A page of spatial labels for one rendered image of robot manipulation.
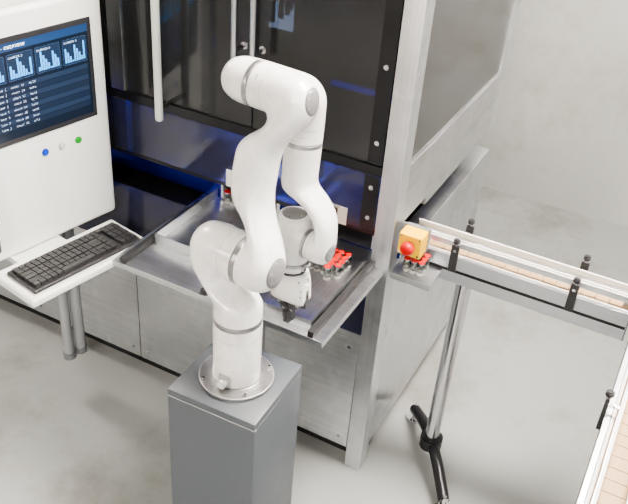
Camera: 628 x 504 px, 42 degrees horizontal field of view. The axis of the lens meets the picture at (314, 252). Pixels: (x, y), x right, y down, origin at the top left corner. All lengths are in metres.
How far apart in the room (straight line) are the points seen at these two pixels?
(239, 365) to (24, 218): 0.96
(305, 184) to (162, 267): 0.67
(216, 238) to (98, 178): 0.99
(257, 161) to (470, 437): 1.81
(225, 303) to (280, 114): 0.48
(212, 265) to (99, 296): 1.49
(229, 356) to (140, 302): 1.22
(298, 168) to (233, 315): 0.37
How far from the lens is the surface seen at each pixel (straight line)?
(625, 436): 2.06
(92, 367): 3.45
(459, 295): 2.60
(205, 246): 1.85
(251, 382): 2.05
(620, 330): 2.47
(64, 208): 2.73
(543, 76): 4.60
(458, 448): 3.21
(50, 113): 2.56
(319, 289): 2.36
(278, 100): 1.69
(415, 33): 2.15
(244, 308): 1.90
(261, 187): 1.76
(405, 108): 2.22
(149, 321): 3.19
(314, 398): 2.92
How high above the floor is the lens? 2.28
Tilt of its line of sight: 34 degrees down
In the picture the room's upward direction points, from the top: 5 degrees clockwise
